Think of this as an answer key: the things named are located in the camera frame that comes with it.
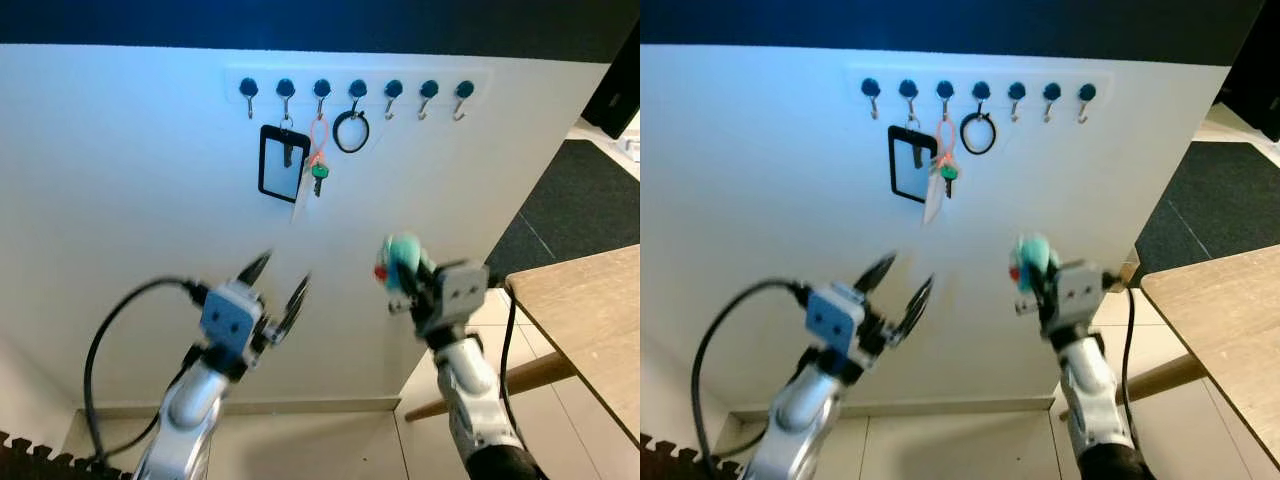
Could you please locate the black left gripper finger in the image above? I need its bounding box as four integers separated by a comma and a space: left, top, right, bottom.
854, 251, 899, 298
278, 271, 314, 339
896, 274, 937, 347
236, 249, 275, 293

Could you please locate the teal keychain with keys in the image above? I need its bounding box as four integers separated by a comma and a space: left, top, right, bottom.
373, 233, 429, 293
1008, 232, 1055, 292

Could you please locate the black badge holder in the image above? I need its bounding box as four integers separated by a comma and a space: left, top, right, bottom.
887, 124, 939, 204
258, 123, 312, 204

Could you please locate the orange loop green key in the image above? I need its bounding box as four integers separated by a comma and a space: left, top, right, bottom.
934, 117, 960, 200
308, 116, 332, 199

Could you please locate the wooden table leg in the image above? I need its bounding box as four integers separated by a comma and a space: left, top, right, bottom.
404, 351, 579, 424
1058, 352, 1210, 422

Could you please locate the light wooden table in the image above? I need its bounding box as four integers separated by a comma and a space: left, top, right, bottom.
1139, 244, 1280, 473
503, 244, 641, 448

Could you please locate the dark grey carpet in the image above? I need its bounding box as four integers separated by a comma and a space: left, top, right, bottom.
1130, 141, 1280, 287
483, 138, 641, 287

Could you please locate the black foam puzzle mat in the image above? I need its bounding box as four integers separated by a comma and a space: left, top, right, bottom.
640, 431, 743, 480
0, 429, 133, 480

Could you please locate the black furniture piece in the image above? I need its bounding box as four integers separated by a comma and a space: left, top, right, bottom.
1214, 0, 1280, 143
579, 18, 641, 142

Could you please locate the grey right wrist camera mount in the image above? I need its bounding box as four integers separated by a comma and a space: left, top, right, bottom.
1053, 259, 1107, 323
431, 259, 492, 323

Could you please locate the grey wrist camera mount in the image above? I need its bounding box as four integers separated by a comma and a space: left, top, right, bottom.
431, 259, 492, 323
1053, 259, 1107, 323
805, 282, 870, 358
198, 281, 267, 357

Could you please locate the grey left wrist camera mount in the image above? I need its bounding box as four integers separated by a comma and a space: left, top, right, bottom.
805, 282, 870, 358
198, 281, 267, 357

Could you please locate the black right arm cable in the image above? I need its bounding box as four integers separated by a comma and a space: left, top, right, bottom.
498, 284, 533, 453
1118, 284, 1146, 446

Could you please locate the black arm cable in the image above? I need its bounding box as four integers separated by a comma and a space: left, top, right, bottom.
498, 284, 533, 453
83, 276, 208, 467
1118, 284, 1146, 446
690, 278, 813, 477

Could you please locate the black ring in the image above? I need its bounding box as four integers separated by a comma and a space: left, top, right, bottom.
959, 111, 998, 157
332, 109, 372, 155

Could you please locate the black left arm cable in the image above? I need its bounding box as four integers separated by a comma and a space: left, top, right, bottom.
83, 276, 208, 467
690, 278, 813, 477

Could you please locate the white wall hook rack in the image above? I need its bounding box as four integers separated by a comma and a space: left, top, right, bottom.
848, 66, 1114, 110
225, 67, 494, 107

